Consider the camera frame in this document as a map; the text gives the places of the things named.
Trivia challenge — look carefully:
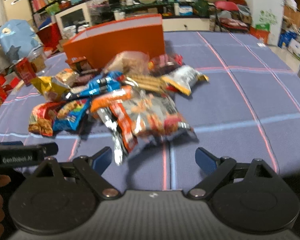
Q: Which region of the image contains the yellow custard pie packet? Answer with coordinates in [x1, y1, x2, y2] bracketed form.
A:
[30, 68, 79, 102]

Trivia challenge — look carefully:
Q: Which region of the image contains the red gift box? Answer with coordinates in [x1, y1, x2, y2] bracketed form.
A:
[15, 57, 36, 86]

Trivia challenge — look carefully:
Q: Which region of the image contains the orange snack packet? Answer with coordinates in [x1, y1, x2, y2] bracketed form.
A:
[90, 86, 134, 113]

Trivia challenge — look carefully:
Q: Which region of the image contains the blue cookie snack bag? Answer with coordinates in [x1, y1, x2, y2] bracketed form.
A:
[52, 98, 91, 132]

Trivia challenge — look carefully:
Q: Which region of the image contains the red snack bag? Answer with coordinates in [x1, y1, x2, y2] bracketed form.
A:
[28, 101, 65, 137]

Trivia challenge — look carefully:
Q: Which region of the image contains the blue shark plush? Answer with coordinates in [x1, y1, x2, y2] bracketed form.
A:
[0, 20, 43, 63]

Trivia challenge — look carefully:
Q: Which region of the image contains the blue oreo packet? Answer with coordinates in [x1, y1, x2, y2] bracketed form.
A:
[62, 71, 123, 101]

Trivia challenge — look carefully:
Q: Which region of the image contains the clear bread bag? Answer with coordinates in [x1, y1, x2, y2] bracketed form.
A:
[102, 51, 149, 75]

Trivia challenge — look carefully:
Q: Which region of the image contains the red folding chair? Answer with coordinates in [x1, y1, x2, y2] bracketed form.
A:
[214, 1, 249, 34]

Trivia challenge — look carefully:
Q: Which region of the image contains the white tv stand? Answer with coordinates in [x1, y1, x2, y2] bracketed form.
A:
[162, 18, 210, 32]

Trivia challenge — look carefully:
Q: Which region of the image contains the brown chocolate packet upper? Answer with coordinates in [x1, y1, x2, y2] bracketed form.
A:
[65, 56, 92, 73]

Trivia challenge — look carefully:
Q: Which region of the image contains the clear plastic jar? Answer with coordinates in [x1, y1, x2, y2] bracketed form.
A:
[27, 47, 46, 73]

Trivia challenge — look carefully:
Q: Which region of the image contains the orange storage box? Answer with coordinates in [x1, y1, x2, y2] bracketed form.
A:
[63, 14, 165, 69]

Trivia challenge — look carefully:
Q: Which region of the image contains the white air conditioner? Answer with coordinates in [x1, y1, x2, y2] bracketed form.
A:
[4, 0, 32, 22]

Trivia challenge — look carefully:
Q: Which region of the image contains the dark red dates bag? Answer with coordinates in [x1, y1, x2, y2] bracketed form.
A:
[148, 54, 183, 76]

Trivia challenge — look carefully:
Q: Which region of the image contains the silver orange large snack bag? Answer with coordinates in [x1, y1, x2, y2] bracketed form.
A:
[97, 94, 197, 166]

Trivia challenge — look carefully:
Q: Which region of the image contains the white yellow snack packet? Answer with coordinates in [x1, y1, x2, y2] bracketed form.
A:
[161, 65, 209, 96]

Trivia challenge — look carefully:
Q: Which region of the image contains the white cabinet with glass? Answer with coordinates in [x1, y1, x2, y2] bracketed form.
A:
[55, 2, 92, 38]

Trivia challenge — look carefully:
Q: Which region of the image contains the dark brown snack packet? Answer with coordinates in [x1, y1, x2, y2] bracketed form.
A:
[72, 69, 101, 87]

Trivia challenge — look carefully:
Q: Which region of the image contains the biscuit sticks clear packet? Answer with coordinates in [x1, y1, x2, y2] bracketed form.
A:
[125, 74, 171, 94]

